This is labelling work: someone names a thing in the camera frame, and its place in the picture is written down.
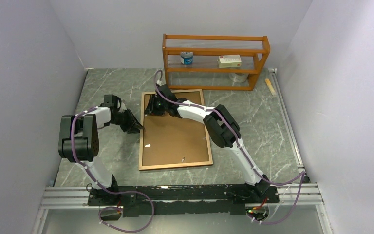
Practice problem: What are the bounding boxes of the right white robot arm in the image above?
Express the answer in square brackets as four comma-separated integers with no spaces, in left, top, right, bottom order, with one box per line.
[144,84,270,202]

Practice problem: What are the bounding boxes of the brown cardboard backing board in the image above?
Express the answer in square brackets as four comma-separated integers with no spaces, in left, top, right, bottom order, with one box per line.
[142,92,211,167]

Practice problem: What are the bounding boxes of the blue white tape roll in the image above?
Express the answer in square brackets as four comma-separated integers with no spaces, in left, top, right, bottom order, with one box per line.
[180,51,193,65]

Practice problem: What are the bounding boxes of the orange wooden shelf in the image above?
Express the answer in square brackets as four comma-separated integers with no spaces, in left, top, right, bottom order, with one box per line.
[162,34,271,91]

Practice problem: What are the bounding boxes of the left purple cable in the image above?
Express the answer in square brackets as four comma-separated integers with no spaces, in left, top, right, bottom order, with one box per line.
[70,106,155,233]

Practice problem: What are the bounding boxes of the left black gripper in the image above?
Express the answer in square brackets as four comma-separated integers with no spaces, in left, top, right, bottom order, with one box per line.
[108,109,144,134]

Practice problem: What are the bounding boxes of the white red small box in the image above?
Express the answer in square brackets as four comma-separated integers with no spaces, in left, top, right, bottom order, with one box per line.
[217,55,242,68]

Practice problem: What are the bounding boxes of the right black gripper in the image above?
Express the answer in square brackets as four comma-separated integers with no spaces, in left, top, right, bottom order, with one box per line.
[144,95,168,117]

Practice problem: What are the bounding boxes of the small wooden stick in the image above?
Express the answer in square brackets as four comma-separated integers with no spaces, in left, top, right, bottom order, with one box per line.
[264,78,277,96]

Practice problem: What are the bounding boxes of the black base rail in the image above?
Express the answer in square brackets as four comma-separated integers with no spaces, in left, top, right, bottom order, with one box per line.
[87,184,280,217]

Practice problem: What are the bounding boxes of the black wooden picture frame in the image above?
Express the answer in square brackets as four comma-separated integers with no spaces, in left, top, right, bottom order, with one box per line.
[138,89,214,171]

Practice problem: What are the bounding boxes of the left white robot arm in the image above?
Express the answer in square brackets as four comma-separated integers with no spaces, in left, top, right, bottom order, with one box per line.
[58,94,144,205]

